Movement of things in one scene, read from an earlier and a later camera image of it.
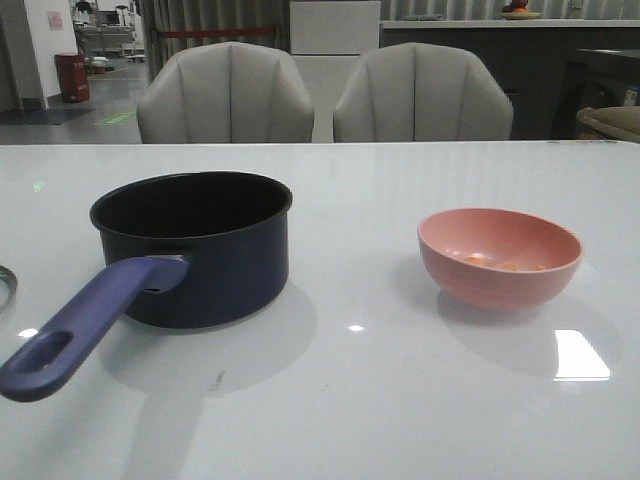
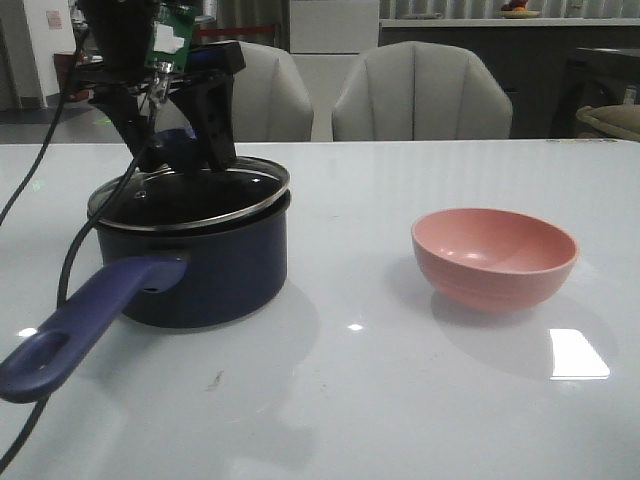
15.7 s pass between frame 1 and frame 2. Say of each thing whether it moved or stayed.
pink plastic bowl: stayed
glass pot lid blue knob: moved
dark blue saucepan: stayed
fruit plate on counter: stayed
